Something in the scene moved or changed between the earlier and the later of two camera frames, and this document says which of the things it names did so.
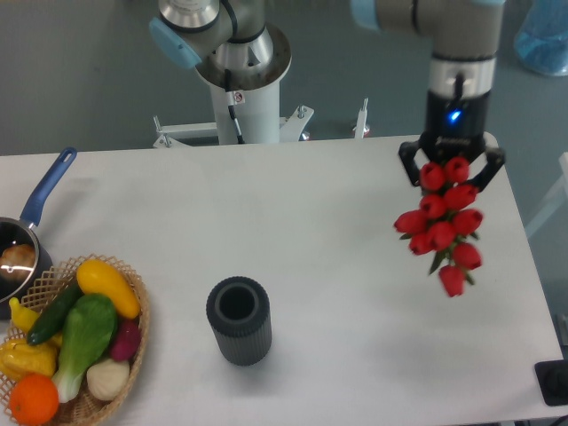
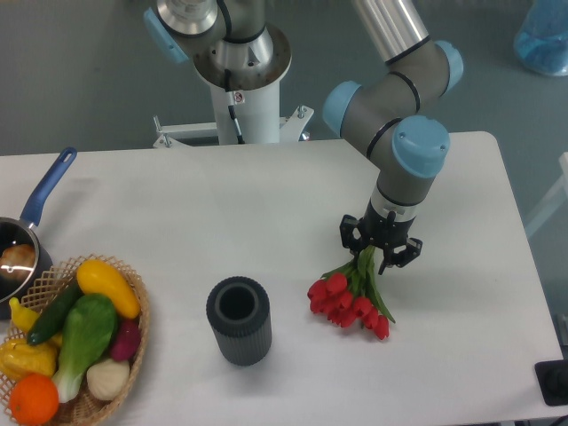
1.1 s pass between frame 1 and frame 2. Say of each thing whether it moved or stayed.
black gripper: moved
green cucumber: stayed
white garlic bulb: stayed
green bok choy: stayed
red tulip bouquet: moved
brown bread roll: stayed
